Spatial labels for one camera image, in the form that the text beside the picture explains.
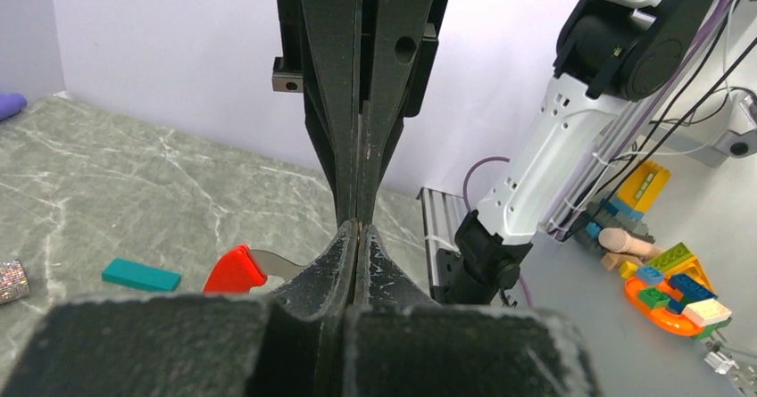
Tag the purple microphone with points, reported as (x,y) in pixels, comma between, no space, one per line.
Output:
(11,104)

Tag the toy brick pile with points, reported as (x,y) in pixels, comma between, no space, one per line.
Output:
(668,286)

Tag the aluminium frame rail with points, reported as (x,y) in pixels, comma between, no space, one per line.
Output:
(442,214)

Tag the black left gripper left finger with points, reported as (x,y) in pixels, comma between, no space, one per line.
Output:
(327,281)

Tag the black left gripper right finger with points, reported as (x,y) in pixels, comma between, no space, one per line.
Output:
(379,280)

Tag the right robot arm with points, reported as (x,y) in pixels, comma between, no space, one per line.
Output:
(610,55)

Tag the teal block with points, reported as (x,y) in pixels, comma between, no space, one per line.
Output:
(139,276)

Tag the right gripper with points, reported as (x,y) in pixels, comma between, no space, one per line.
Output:
(362,68)

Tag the glitter silver microphone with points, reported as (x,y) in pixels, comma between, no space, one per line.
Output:
(14,281)

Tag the red handled key holder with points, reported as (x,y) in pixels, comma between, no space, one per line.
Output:
(241,269)

